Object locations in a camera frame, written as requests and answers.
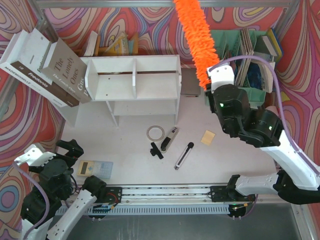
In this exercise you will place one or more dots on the black binder clip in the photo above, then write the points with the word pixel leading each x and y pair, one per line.
pixel 154 151

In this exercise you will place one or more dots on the large grey white book stack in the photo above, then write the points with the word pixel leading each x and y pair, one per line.
pixel 51 69

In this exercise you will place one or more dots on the mint green desk organizer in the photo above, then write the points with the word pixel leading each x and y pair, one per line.
pixel 228 44

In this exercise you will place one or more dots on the white books beside organizer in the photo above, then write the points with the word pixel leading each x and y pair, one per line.
pixel 266 46

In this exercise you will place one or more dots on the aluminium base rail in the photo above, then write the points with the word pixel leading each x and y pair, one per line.
pixel 111 195

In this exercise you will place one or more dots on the clear tape roll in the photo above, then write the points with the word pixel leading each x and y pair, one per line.
pixel 155 133

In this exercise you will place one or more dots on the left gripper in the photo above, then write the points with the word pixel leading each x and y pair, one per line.
pixel 66 158

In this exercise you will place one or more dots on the small books behind shelf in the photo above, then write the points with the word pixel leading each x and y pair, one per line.
pixel 121 46

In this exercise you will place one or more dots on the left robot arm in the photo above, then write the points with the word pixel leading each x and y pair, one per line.
pixel 37 212

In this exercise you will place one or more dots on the pink piggy figurine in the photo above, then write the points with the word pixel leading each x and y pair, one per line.
pixel 273 109

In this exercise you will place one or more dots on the yellow sticky note pad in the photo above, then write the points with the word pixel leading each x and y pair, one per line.
pixel 207 137

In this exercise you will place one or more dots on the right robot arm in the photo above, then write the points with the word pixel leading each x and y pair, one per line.
pixel 296 182

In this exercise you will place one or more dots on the black grey stapler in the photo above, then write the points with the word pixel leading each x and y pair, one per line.
pixel 168 140

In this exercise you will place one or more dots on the black white marker pen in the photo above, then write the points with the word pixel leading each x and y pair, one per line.
pixel 183 156

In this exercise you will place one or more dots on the grey notebook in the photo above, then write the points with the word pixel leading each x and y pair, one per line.
pixel 189 83

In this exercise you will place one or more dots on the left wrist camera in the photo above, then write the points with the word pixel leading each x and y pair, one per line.
pixel 34 157

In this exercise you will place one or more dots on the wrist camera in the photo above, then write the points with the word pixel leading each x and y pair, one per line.
pixel 219 76
pixel 34 157

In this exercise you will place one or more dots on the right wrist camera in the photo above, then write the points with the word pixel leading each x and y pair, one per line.
pixel 219 76

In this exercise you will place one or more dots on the yellow grey calculator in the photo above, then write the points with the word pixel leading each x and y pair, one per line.
pixel 100 169

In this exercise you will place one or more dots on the white wooden bookshelf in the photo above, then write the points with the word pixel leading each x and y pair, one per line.
pixel 138 85

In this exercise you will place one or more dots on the orange microfiber duster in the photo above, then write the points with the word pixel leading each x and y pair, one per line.
pixel 198 35

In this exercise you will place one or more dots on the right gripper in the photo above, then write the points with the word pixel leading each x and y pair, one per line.
pixel 211 100

